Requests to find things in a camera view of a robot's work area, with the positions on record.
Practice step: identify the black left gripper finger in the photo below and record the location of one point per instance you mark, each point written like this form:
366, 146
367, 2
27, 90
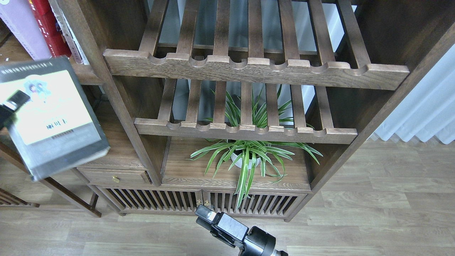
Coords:
11, 105

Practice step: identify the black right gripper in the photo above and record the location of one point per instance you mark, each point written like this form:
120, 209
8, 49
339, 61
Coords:
233, 233

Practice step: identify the green spider plant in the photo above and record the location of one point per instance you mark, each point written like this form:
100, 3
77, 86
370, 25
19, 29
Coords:
248, 154

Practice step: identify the white lavender book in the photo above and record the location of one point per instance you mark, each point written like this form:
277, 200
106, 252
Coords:
19, 18

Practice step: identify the black and yellow book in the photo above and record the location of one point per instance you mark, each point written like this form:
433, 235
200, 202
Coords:
57, 129

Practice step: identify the dark wooden bookshelf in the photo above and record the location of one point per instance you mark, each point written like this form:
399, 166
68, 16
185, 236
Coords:
328, 71

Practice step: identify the red book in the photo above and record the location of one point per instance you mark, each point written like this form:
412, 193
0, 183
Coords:
47, 23

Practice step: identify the white curtain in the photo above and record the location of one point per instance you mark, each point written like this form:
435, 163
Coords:
428, 111

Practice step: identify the white upright book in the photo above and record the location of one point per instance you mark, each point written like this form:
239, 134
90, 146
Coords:
75, 47

